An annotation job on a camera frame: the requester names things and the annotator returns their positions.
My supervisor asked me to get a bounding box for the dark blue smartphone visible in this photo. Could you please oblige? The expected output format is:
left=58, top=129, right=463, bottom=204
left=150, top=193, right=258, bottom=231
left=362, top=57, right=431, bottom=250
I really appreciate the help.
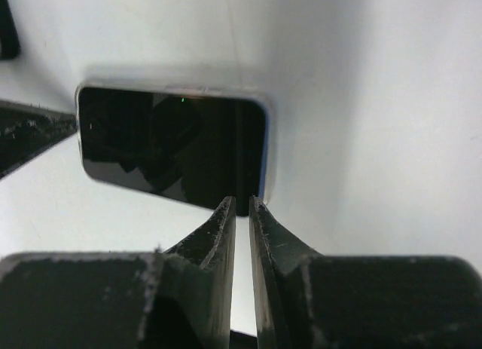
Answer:
left=78, top=87, right=270, bottom=218

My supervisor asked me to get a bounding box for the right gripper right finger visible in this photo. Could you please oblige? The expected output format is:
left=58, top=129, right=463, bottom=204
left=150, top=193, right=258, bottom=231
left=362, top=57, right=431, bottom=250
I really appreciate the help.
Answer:
left=249, top=197, right=481, bottom=348

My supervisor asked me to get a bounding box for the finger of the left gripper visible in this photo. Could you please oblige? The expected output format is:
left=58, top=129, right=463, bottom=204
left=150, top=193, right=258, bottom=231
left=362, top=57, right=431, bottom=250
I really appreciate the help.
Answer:
left=1, top=100, right=77, bottom=178

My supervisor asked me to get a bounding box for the clear phone case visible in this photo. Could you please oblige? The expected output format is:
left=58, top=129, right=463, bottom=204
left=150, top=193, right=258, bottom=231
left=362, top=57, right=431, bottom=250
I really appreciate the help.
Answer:
left=74, top=75, right=279, bottom=219

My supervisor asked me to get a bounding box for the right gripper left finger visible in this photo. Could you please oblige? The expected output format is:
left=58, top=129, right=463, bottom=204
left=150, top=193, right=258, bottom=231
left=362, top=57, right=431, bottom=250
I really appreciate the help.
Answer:
left=1, top=197, right=236, bottom=348

